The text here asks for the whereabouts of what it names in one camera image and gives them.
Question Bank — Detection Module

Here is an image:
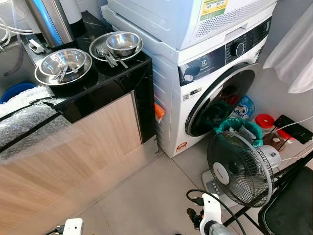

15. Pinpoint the round steel plate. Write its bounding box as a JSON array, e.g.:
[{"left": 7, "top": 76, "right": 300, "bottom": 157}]
[
  {"left": 89, "top": 32, "right": 144, "bottom": 63},
  {"left": 34, "top": 54, "right": 92, "bottom": 86}
]

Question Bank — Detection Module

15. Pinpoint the large steel bowl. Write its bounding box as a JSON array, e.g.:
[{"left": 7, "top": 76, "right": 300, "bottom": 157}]
[{"left": 39, "top": 48, "right": 88, "bottom": 79}]

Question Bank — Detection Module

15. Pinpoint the black and white fan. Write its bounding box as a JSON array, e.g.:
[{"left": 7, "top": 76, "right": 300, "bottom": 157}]
[{"left": 201, "top": 131, "right": 282, "bottom": 208}]

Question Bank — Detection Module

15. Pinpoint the black folding chair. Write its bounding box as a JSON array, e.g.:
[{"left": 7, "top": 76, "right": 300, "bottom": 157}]
[{"left": 223, "top": 152, "right": 313, "bottom": 235}]

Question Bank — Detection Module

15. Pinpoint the green plastic bag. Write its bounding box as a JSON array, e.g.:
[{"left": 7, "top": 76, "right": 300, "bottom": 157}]
[{"left": 214, "top": 117, "right": 263, "bottom": 147}]

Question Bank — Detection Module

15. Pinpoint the brown bottle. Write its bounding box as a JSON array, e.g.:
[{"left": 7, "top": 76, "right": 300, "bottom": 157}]
[{"left": 267, "top": 135, "right": 287, "bottom": 151}]

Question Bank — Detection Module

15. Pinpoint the small orange plastic object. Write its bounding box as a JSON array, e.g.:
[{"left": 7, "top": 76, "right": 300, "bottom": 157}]
[{"left": 155, "top": 102, "right": 166, "bottom": 123}]

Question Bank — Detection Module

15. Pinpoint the red lid container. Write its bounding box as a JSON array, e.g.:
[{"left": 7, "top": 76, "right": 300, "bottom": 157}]
[
  {"left": 255, "top": 114, "right": 274, "bottom": 133},
  {"left": 276, "top": 128, "right": 291, "bottom": 140}
]

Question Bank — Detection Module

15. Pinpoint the blue detergent pouch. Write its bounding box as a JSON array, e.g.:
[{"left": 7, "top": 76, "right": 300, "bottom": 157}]
[{"left": 230, "top": 94, "right": 256, "bottom": 120}]

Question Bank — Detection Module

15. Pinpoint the white front-load washing machine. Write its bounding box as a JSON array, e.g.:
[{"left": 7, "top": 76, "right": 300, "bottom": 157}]
[{"left": 101, "top": 5, "right": 273, "bottom": 158}]

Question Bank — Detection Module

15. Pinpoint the wooden sink cabinet door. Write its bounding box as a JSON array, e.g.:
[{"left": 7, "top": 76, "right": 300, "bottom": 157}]
[{"left": 0, "top": 92, "right": 158, "bottom": 231}]

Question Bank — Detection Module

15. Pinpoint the black power strip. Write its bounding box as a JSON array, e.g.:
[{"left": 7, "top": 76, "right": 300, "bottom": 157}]
[{"left": 273, "top": 114, "right": 313, "bottom": 145}]

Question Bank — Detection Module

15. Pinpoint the steel fork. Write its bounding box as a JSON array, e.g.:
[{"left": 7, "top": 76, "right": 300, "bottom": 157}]
[{"left": 96, "top": 45, "right": 116, "bottom": 68}]

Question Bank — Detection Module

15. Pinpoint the white curtain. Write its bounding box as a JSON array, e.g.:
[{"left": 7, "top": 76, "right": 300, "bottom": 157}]
[{"left": 263, "top": 5, "right": 313, "bottom": 94}]

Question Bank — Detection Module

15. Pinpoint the small steel bowl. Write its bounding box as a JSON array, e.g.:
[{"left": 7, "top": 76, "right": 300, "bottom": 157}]
[{"left": 106, "top": 32, "right": 141, "bottom": 57}]

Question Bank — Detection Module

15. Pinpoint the clear bubble wrap strip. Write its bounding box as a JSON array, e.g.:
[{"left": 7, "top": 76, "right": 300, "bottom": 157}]
[{"left": 0, "top": 86, "right": 74, "bottom": 162}]

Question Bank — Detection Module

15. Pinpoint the white tumble dryer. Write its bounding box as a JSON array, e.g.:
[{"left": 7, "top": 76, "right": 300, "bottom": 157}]
[{"left": 100, "top": 0, "right": 278, "bottom": 51}]

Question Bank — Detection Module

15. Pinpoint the blue plastic bowl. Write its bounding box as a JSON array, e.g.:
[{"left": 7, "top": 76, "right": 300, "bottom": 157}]
[{"left": 0, "top": 82, "right": 37, "bottom": 104}]

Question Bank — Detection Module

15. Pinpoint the small white clip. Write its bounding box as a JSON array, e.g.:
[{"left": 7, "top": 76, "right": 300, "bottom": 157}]
[{"left": 28, "top": 39, "right": 45, "bottom": 53}]

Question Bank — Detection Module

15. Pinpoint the tall steel canister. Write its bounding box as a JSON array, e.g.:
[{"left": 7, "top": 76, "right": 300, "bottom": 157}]
[{"left": 24, "top": 0, "right": 74, "bottom": 48}]

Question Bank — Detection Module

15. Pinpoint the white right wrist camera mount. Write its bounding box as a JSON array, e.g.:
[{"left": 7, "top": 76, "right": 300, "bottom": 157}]
[{"left": 200, "top": 192, "right": 223, "bottom": 233}]

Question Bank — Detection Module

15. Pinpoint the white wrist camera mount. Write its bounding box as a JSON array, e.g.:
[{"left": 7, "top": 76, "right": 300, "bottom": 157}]
[
  {"left": 61, "top": 218, "right": 84, "bottom": 235},
  {"left": 200, "top": 192, "right": 223, "bottom": 233}
]

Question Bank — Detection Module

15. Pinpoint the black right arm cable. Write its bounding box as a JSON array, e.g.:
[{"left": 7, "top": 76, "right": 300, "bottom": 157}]
[{"left": 186, "top": 189, "right": 247, "bottom": 235}]

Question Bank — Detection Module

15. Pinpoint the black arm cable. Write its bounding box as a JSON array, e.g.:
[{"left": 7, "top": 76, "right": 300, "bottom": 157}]
[
  {"left": 46, "top": 225, "right": 65, "bottom": 235},
  {"left": 186, "top": 189, "right": 247, "bottom": 235}
]

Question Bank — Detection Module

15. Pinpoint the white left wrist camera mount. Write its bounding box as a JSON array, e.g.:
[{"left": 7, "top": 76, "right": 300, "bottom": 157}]
[{"left": 61, "top": 218, "right": 84, "bottom": 235}]

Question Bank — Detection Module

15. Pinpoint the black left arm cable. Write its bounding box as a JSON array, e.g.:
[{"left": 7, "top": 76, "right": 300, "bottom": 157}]
[{"left": 46, "top": 225, "right": 65, "bottom": 235}]

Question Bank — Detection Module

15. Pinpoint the thin white cable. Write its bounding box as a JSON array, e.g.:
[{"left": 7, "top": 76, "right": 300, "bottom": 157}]
[{"left": 281, "top": 116, "right": 313, "bottom": 135}]

